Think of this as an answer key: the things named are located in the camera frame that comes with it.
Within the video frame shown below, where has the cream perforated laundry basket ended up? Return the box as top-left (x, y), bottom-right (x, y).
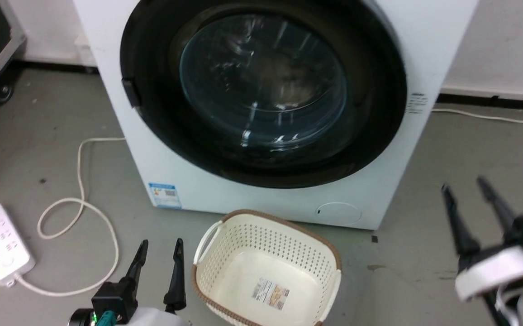
top-left (191, 209), bottom-right (342, 326)

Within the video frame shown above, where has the round black washing machine door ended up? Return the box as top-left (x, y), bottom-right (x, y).
top-left (120, 0), bottom-right (408, 189)

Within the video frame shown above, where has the white front-load washing machine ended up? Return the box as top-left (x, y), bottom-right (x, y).
top-left (72, 0), bottom-right (479, 230)

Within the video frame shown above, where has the printed basket label sticker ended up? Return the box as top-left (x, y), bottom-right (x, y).
top-left (251, 277), bottom-right (290, 311)

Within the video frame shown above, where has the thin white floor cable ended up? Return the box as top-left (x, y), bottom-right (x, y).
top-left (432, 108), bottom-right (523, 125)

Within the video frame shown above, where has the black caster wheel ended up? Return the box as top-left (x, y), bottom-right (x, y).
top-left (0, 80), bottom-right (15, 104)

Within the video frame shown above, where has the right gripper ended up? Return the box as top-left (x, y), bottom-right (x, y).
top-left (441, 177), bottom-right (523, 303)

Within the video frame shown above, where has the white power strip cable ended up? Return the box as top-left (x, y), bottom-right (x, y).
top-left (14, 137), bottom-right (126, 297)

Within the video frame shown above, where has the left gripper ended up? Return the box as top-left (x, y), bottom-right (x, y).
top-left (68, 238), bottom-right (190, 326)

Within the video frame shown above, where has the blue energy label sticker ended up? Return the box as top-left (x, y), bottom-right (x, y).
top-left (148, 182), bottom-right (183, 210)

